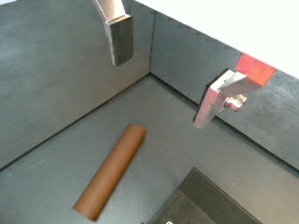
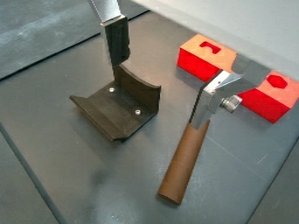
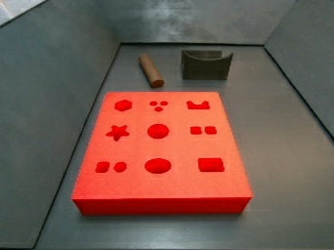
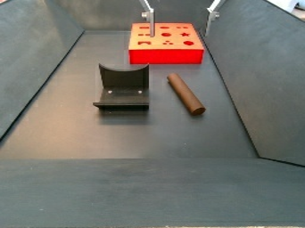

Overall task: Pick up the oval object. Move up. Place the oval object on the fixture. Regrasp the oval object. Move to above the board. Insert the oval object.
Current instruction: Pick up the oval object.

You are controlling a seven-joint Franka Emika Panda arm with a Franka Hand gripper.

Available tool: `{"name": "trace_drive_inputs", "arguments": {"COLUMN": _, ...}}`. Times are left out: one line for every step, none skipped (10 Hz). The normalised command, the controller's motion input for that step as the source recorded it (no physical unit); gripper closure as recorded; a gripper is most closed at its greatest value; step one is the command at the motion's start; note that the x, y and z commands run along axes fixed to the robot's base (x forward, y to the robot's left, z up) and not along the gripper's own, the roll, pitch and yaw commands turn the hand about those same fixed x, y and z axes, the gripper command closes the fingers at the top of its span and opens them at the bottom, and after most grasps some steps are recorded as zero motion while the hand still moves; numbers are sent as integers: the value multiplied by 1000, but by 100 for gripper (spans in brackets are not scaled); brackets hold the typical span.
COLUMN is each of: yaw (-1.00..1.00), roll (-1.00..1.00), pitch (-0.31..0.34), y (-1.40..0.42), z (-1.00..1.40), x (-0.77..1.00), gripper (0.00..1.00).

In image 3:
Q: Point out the brown oval cylinder peg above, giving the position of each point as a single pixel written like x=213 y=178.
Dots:
x=150 y=71

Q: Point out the dark grey cradle fixture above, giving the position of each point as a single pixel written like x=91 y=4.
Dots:
x=205 y=65

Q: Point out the red foam shape-hole block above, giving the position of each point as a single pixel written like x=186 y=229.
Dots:
x=162 y=157

